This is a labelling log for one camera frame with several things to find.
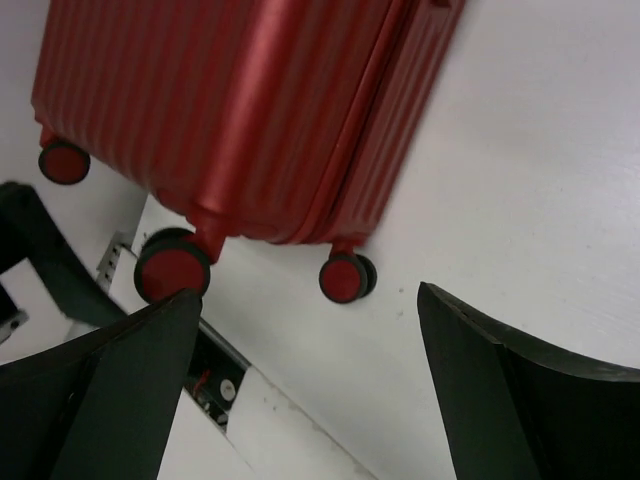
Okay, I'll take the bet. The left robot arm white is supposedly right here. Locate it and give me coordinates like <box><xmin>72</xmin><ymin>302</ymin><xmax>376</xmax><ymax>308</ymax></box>
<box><xmin>1</xmin><ymin>181</ymin><xmax>136</xmax><ymax>358</ymax></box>

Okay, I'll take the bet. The red hard-shell suitcase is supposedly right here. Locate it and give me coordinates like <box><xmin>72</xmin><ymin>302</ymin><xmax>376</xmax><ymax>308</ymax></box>
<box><xmin>31</xmin><ymin>0</ymin><xmax>464</xmax><ymax>304</ymax></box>

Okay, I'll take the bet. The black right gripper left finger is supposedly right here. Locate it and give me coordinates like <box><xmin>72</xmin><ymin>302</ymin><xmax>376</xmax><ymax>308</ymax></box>
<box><xmin>1</xmin><ymin>291</ymin><xmax>201</xmax><ymax>479</ymax></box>

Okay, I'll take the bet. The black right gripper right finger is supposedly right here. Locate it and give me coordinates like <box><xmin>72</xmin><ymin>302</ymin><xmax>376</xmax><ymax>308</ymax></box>
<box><xmin>417</xmin><ymin>283</ymin><xmax>639</xmax><ymax>479</ymax></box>

